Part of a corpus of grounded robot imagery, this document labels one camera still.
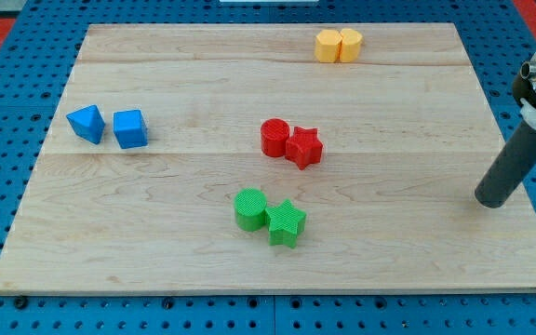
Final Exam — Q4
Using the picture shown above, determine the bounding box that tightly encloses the blue cube block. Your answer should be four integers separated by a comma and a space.
113, 110, 148, 149

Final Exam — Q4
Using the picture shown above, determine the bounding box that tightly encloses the red cylinder block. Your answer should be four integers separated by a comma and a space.
261, 118, 290, 157

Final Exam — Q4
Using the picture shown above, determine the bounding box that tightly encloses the yellow hexagon block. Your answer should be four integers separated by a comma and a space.
315, 29, 342, 63

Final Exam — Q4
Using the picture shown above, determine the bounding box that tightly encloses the light wooden board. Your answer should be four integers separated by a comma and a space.
0, 23, 536, 296

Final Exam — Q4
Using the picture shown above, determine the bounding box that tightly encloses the green cylinder block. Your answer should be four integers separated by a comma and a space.
234, 188, 267, 232

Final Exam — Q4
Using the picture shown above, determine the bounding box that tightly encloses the blue triangle block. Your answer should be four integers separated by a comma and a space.
66, 105, 105, 144

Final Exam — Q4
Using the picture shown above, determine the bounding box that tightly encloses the red star block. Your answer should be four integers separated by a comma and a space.
285, 127, 323, 170

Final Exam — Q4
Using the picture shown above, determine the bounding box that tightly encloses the green star block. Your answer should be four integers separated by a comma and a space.
265, 199, 306, 248

